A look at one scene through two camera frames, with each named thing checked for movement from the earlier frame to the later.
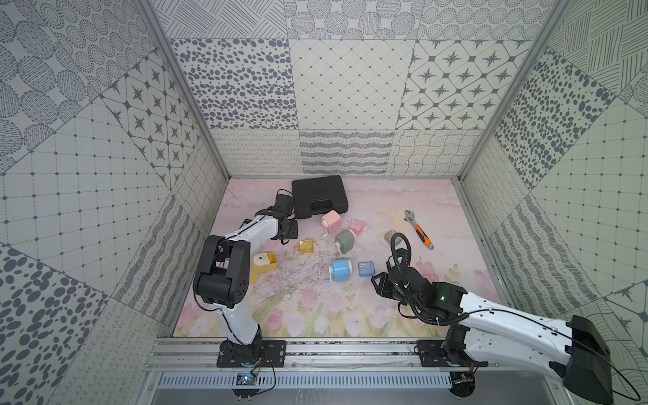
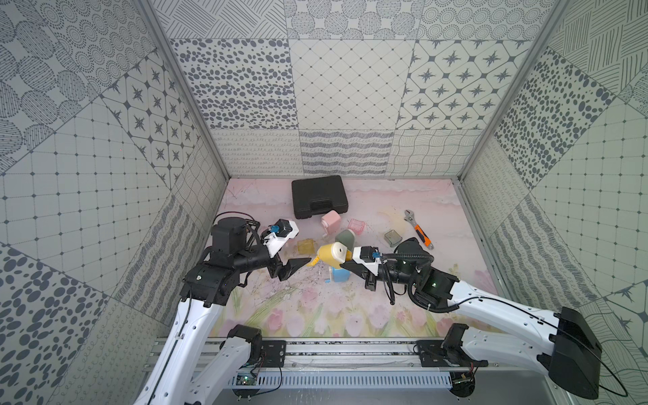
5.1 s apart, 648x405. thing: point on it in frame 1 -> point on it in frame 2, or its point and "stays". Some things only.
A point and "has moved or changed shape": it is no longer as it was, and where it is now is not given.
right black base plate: (442, 353) stays
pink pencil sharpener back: (331, 222) stays
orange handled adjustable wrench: (421, 234) stays
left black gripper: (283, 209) -> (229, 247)
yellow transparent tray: (305, 246) stays
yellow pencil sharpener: (262, 262) has moved or changed shape
